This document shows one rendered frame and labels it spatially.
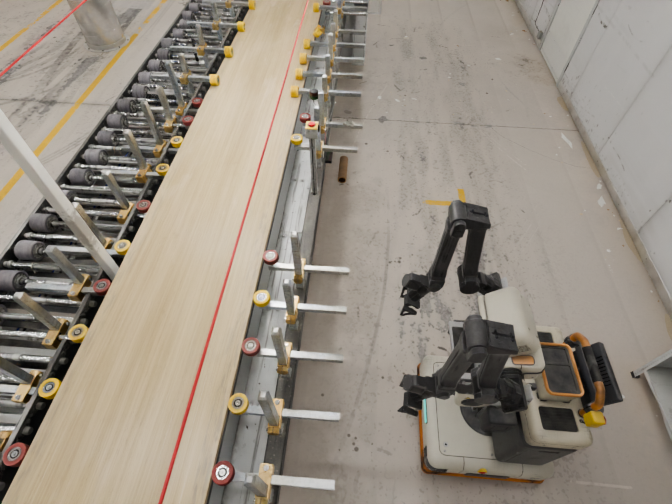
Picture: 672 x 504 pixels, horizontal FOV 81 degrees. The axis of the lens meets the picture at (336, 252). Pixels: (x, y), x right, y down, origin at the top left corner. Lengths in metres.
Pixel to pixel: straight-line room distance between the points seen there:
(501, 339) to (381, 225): 2.42
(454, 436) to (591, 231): 2.32
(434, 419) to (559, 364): 0.76
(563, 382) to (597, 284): 1.77
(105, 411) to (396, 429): 1.59
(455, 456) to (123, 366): 1.68
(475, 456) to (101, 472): 1.72
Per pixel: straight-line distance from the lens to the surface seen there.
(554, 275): 3.54
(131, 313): 2.10
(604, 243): 3.99
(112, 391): 1.96
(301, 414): 1.79
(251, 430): 2.02
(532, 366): 1.58
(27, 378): 2.20
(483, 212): 1.38
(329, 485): 1.72
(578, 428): 2.06
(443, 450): 2.38
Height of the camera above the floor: 2.55
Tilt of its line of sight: 53 degrees down
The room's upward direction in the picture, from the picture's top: 1 degrees clockwise
